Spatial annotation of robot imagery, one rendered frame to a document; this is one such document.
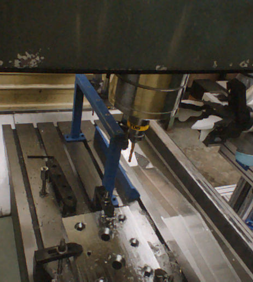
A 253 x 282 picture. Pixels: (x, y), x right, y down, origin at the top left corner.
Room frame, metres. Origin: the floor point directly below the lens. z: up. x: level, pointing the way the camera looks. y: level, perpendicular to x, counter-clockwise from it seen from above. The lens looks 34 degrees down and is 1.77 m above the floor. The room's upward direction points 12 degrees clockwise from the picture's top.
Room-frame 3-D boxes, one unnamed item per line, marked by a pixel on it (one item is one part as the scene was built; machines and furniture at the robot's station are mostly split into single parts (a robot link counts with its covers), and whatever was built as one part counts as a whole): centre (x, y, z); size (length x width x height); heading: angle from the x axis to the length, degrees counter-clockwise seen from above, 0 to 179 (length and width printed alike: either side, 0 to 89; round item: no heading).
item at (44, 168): (0.85, 0.26, 0.96); 0.03 x 0.03 x 0.13
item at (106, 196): (0.77, 0.02, 0.97); 0.13 x 0.03 x 0.15; 29
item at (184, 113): (0.75, -0.14, 1.40); 0.09 x 0.03 x 0.06; 94
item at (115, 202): (0.86, 0.03, 1.05); 0.10 x 0.05 x 0.30; 119
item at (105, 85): (1.13, 0.11, 1.26); 0.04 x 0.04 x 0.07
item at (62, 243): (0.55, 0.11, 0.97); 0.13 x 0.03 x 0.15; 119
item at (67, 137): (1.25, 0.24, 1.05); 0.10 x 0.05 x 0.30; 119
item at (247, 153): (0.85, -0.37, 1.29); 0.11 x 0.08 x 0.11; 28
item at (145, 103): (0.63, -0.02, 1.52); 0.16 x 0.16 x 0.12
